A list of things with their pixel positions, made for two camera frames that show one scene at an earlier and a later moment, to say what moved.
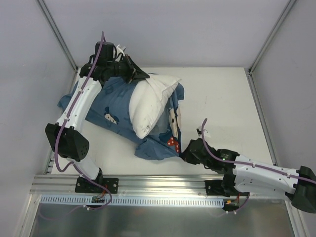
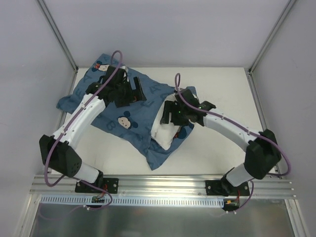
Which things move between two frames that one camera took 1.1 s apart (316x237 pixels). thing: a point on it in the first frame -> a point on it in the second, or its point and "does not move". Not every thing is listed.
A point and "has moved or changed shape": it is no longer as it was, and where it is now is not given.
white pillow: x=146 y=100 -> x=164 y=133
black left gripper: x=131 y=69 -> x=129 y=93
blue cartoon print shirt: x=110 y=108 has moved or changed shape
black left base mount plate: x=82 y=185 does not move
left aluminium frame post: x=58 y=35 does not move
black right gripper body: x=188 y=150 -> x=171 y=111
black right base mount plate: x=214 y=188 does not move
